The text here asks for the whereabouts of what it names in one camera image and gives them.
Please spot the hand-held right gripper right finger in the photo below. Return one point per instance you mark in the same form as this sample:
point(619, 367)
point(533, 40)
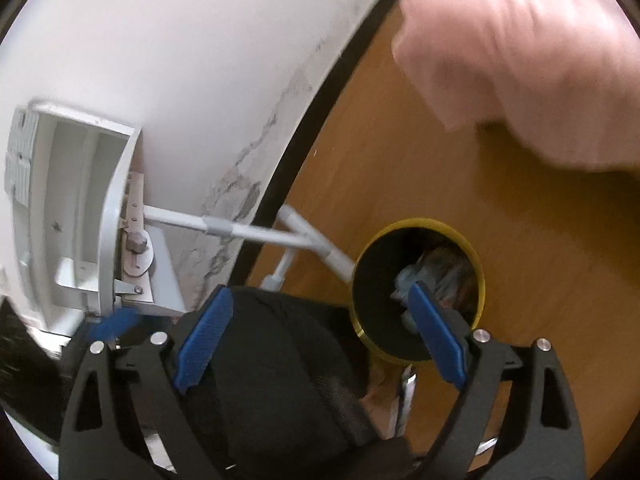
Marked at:
point(437, 340)

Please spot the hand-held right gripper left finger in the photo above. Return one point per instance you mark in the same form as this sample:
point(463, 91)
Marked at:
point(202, 340)

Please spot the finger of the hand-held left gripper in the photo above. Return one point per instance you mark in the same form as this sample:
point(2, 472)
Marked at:
point(112, 324)

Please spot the yellow trash bin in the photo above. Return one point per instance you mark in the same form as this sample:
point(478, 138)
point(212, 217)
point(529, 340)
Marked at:
point(375, 305)

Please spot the chrome chair leg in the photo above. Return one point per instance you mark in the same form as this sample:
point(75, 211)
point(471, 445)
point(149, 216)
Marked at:
point(406, 400)

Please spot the pink cloth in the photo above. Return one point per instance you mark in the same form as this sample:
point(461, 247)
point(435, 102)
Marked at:
point(525, 60)

